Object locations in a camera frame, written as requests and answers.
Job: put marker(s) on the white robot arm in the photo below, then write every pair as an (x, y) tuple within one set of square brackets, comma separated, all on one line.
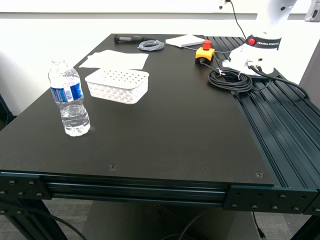
[(260, 52)]

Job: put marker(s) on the white perforated plastic basket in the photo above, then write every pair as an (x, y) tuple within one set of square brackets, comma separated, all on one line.
[(117, 80)]

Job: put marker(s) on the clear plastic water bottle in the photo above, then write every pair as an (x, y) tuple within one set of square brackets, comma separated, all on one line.
[(71, 110)]

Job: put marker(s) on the white printed paper sheet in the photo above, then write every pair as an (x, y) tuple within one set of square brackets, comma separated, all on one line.
[(122, 60), (86, 64)]

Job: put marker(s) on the yellow red emergency stop button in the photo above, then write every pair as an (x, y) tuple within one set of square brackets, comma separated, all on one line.
[(205, 53)]

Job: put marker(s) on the white booklet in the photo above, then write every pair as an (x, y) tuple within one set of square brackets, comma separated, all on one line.
[(183, 40)]

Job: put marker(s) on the black grey handheld enabling device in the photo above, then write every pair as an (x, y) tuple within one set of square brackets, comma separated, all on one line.
[(126, 39)]

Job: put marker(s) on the white wall power outlet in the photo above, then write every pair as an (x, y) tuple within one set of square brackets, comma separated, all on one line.
[(221, 3)]

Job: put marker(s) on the black aluminium table frame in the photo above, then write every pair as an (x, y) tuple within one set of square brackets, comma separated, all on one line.
[(275, 195)]

